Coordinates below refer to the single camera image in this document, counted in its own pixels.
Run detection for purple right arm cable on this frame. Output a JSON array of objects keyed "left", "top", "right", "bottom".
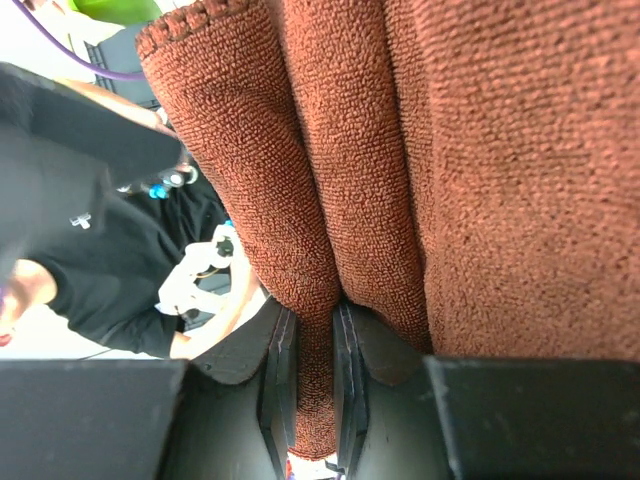
[{"left": 12, "top": 0, "right": 149, "bottom": 84}]

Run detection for brown towel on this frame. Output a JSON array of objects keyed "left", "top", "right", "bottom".
[{"left": 136, "top": 1, "right": 639, "bottom": 460}]

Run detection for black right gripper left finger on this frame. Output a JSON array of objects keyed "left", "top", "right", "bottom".
[{"left": 159, "top": 299, "right": 298, "bottom": 480}]

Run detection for person in black shirt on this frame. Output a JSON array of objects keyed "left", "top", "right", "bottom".
[{"left": 1, "top": 64, "right": 260, "bottom": 359}]

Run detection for white teleoperation handle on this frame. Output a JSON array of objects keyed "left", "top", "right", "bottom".
[{"left": 156, "top": 220, "right": 236, "bottom": 315}]

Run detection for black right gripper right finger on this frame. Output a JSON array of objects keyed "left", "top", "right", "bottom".
[{"left": 333, "top": 301, "right": 460, "bottom": 479}]

